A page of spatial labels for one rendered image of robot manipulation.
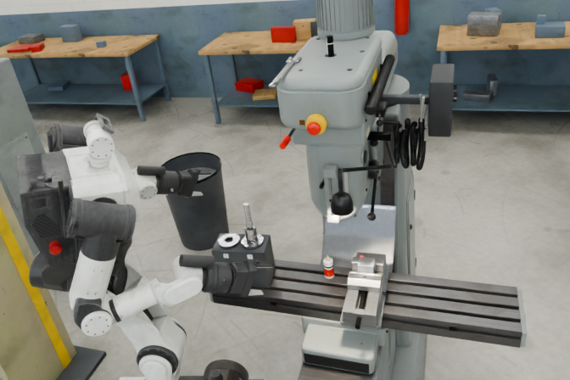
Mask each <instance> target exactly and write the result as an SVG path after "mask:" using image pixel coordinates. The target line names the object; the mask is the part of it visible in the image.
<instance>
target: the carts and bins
mask: <svg viewBox="0 0 570 380"><path fill-rule="evenodd" d="M220 160H221V159H220V158H219V157H218V156H217V155H215V154H211V153H206V152H195V153H189V154H182V155H179V156H176V157H175V158H172V159H170V160H168V161H166V162H165V163H163V164H162V165H161V166H164V167H165V171H175V172H176V173H177V172H178V171H187V170H189V169H200V170H210V172H211V173H212V174H211V175H207V176H198V181H197V184H196V187H195V188H194V192H201V193H202V194H203V197H193V198H184V197H183V196H182V195H176V194H168V195H165V196H166V199H167V202H168V205H169V206H170V211H171V213H172V216H173V219H174V222H175V223H176V228H177V231H178V233H179V236H180V239H181V241H182V244H183V246H184V247H186V248H187V249H191V250H195V251H202V250H207V249H212V248H213V247H214V245H215V242H216V240H217V238H218V237H219V235H220V233H229V228H228V221H227V213H226V200H225V194H224V186H223V179H222V172H221V161H220Z"/></svg>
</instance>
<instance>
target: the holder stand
mask: <svg viewBox="0 0 570 380"><path fill-rule="evenodd" d="M257 236H258V241H257V242H256V243H247V241H246V236H245V234H236V233H220V235H219V237H218V238H217V240H216V242H215V245H214V247H213V249H212V251H211V252H212V255H213V256H214V258H215V262H225V263H228V264H229V265H230V266H231V263H232V262H237V263H243V262H244V261H245V260H263V261H270V262H271V263H272V264H273V265H274V266H273V267H272V268H257V272H256V275H255V278H254V281H253V284H252V287H251V288H270V285H271V281H272V278H273V275H274V272H275V269H276V268H275V263H274V257H273V252H272V246H271V236H270V235H265V234H257Z"/></svg>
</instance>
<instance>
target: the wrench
mask: <svg viewBox="0 0 570 380"><path fill-rule="evenodd" d="M292 59H293V58H292V57H289V58H288V59H287V61H286V63H287V64H286V65H285V67H284V68H283V69H282V70H281V72H280V73H279V74H278V75H277V76H276V78H275V79H274V80H273V81H272V82H271V84H270V85H269V87H276V86H277V85H278V84H279V82H280V81H281V80H282V78H283V77H284V76H285V75H286V74H287V73H288V72H289V70H290V69H291V68H292V67H293V65H294V64H295V63H298V62H299V61H300V60H301V59H302V57H298V58H297V59H296V60H292Z"/></svg>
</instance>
